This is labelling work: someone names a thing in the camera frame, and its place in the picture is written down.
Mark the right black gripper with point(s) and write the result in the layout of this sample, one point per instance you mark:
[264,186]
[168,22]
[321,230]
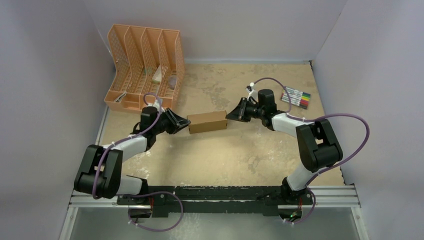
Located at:
[243,109]

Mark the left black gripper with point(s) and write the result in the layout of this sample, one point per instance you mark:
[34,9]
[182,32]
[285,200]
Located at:
[179,123]

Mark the brown cardboard box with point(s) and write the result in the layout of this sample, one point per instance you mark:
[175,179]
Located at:
[207,122]

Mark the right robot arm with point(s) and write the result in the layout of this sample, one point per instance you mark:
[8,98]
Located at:
[317,143]

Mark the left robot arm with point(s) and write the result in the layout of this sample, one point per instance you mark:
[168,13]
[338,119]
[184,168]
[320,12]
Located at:
[100,171]

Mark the small grey object in organizer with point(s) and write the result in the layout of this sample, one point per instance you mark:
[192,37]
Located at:
[172,82]

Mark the white card in organizer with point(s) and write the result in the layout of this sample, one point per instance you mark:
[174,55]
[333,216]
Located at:
[157,76]

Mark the pack of coloured markers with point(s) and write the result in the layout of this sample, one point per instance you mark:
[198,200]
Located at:
[296,97]

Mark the orange plastic file organizer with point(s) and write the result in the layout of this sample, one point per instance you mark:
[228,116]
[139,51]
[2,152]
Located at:
[137,51]

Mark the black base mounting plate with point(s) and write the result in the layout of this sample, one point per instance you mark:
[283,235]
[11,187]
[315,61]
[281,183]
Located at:
[269,201]

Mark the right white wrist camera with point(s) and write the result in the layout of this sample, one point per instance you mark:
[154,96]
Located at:
[252,93]

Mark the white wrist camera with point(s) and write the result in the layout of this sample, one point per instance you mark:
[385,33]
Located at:
[252,93]
[156,104]

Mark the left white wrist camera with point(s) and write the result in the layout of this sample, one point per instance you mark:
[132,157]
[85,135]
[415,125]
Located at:
[156,104]

